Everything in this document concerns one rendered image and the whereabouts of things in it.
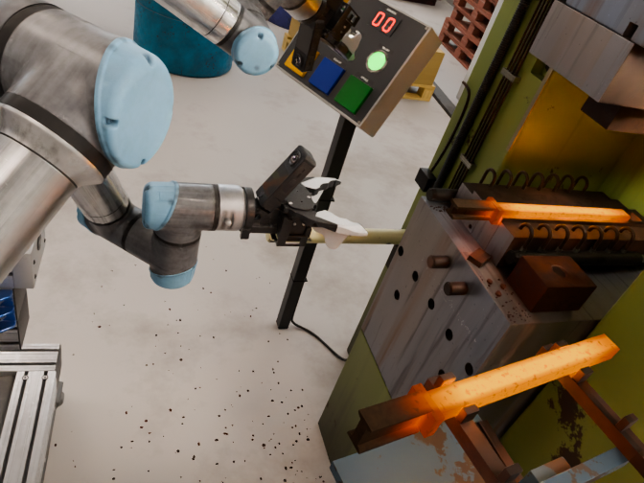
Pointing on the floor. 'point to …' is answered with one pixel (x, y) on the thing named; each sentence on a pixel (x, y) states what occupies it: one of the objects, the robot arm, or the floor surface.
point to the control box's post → (316, 212)
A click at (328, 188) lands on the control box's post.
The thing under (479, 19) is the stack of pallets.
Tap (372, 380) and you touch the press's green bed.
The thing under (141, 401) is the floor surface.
